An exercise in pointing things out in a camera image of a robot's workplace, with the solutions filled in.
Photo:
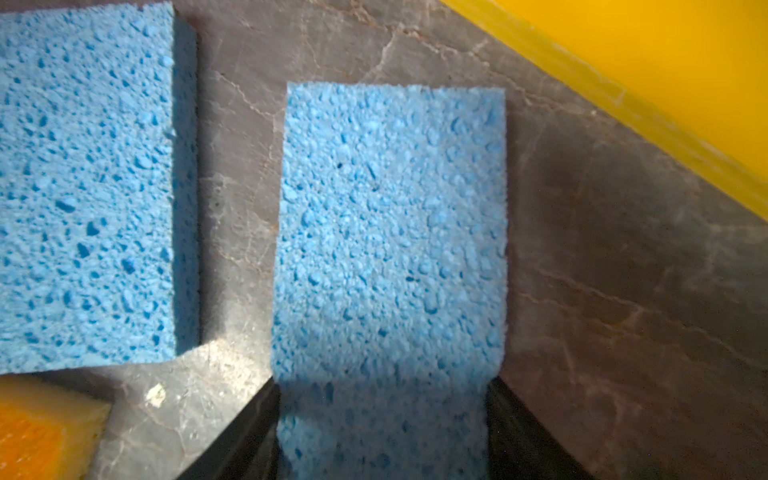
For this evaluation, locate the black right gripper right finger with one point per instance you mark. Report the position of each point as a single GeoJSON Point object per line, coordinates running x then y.
{"type": "Point", "coordinates": [519, 446]}

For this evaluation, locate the yellow wooden shelf unit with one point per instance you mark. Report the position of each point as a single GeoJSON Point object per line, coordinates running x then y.
{"type": "Point", "coordinates": [689, 76]}

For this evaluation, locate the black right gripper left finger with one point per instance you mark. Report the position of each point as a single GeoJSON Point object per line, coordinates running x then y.
{"type": "Point", "coordinates": [248, 446]}

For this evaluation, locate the blue sponge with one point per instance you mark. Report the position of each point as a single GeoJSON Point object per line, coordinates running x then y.
{"type": "Point", "coordinates": [99, 217]}
{"type": "Point", "coordinates": [391, 280]}

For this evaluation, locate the orange sponge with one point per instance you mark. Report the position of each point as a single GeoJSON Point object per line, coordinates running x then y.
{"type": "Point", "coordinates": [47, 431]}

